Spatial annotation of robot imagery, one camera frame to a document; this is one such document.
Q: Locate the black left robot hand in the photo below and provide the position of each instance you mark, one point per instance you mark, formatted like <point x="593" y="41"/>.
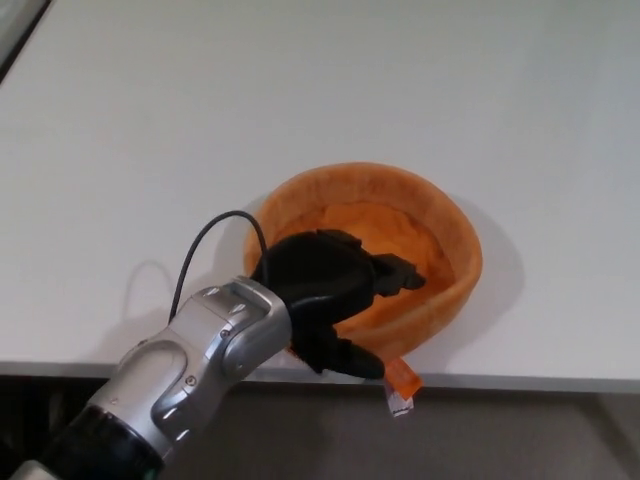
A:
<point x="320" y="272"/>

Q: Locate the orange soft plush plate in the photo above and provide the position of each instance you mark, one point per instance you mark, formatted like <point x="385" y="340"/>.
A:
<point x="400" y="200"/>

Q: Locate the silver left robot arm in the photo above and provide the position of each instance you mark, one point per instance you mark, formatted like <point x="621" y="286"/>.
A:
<point x="165" y="370"/>

